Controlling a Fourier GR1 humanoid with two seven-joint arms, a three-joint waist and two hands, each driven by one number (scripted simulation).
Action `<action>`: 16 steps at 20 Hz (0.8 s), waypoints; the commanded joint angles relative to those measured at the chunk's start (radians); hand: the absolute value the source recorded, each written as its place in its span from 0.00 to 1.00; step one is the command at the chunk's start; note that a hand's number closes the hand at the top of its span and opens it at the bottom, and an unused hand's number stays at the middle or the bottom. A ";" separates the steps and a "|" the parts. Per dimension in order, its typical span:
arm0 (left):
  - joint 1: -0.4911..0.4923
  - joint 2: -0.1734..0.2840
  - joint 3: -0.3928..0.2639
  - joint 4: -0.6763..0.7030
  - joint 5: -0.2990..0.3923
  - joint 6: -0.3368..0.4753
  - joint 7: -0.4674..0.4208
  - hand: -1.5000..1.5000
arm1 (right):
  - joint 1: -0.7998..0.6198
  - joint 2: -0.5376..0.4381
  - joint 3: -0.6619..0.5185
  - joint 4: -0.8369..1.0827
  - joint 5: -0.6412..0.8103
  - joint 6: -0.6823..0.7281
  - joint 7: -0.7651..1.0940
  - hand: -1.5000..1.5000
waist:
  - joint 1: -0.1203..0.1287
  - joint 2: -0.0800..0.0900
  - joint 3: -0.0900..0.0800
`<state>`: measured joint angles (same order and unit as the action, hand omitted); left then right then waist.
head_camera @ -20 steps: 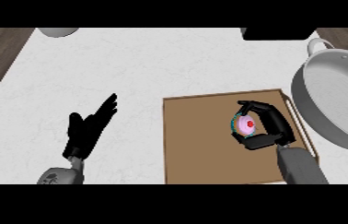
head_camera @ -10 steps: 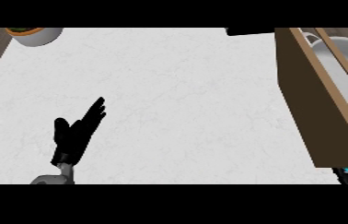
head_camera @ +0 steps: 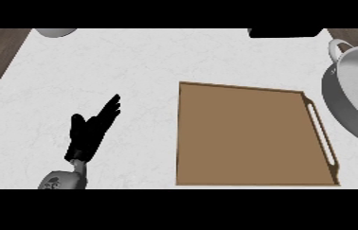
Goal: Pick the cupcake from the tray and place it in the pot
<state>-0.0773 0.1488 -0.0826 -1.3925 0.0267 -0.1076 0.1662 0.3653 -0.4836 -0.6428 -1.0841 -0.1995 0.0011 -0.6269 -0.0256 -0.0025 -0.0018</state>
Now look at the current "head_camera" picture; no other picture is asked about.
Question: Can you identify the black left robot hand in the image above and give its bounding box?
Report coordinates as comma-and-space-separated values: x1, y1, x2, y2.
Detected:
64, 93, 123, 163

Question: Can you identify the brown wooden tray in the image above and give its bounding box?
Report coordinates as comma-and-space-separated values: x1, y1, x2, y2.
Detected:
175, 80, 342, 187

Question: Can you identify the grey metal pot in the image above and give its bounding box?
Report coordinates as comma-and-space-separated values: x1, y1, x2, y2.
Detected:
320, 38, 358, 144

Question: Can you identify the white bowl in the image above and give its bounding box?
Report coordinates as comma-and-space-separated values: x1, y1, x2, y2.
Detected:
36, 27, 79, 39

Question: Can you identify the black appliance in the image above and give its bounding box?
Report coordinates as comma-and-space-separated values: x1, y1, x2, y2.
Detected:
246, 27, 324, 39

